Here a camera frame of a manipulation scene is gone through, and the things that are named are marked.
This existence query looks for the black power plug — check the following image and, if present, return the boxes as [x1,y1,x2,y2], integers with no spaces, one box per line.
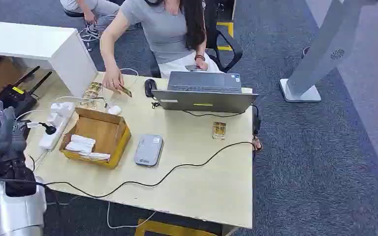
[38,122,57,136]

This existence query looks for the white power strip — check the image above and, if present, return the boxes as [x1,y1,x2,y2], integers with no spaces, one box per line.
[38,101,76,151]

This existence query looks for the person's foot in sandal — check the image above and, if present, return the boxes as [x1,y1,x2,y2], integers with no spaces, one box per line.
[252,135,263,153]

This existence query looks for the white side desk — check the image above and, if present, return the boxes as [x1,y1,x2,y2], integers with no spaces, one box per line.
[0,20,98,99]

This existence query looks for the black router with antennas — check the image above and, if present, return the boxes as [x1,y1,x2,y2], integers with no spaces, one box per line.
[0,65,53,118]

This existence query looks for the seated person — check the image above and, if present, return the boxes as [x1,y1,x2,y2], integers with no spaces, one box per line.
[59,0,126,33]

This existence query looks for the person at laptop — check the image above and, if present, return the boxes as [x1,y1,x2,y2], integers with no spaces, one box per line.
[99,0,225,94]

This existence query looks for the pile of gold cards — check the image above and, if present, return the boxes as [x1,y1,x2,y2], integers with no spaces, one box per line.
[79,82,103,111]

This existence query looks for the gold card in sleeve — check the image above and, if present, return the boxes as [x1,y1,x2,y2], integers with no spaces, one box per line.
[212,121,227,141]

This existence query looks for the wooden card box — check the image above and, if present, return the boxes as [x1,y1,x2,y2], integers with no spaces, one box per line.
[58,107,132,170]

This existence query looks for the person's hand with card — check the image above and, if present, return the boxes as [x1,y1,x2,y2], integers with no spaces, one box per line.
[102,66,125,94]

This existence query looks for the white cards stack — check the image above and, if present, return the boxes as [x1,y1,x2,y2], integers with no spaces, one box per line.
[65,134,111,161]

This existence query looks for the black computer mouse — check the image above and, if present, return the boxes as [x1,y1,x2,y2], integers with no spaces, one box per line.
[144,78,158,98]

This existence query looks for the grey flat portable device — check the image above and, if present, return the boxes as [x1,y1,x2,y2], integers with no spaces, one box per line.
[133,133,164,167]

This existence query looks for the grey open laptop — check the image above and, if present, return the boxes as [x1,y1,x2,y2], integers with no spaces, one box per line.
[151,71,259,114]

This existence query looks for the yellow frame under desk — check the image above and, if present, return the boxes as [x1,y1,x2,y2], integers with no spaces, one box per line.
[134,218,218,236]

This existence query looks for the black office chair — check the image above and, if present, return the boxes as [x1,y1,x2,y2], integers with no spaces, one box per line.
[204,0,244,74]

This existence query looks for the thin white cable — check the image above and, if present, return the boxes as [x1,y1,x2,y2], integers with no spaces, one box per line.
[106,201,158,230]

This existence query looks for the long black cable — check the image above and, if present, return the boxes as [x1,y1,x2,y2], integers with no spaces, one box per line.
[41,141,255,199]

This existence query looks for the white charger adapter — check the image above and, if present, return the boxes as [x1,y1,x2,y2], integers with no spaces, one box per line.
[107,104,123,116]

